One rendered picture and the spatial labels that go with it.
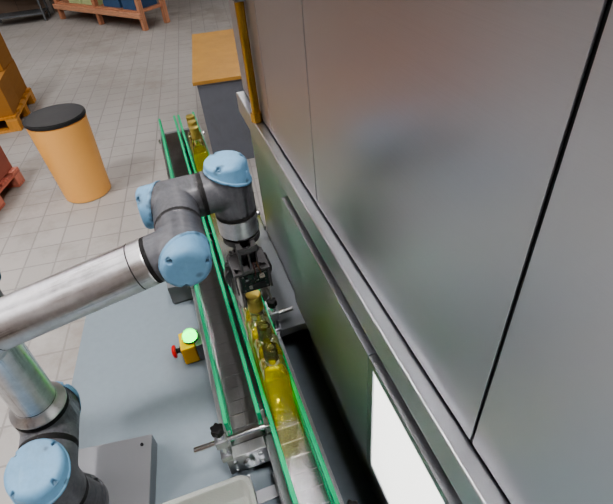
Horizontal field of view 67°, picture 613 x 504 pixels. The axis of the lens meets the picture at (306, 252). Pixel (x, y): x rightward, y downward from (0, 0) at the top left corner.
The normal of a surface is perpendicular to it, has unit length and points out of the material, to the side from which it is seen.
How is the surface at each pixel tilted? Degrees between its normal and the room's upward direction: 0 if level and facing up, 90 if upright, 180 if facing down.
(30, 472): 10
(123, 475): 3
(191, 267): 92
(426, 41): 90
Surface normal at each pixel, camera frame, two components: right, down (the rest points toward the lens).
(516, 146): -0.95, 0.26
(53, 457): 0.01, -0.66
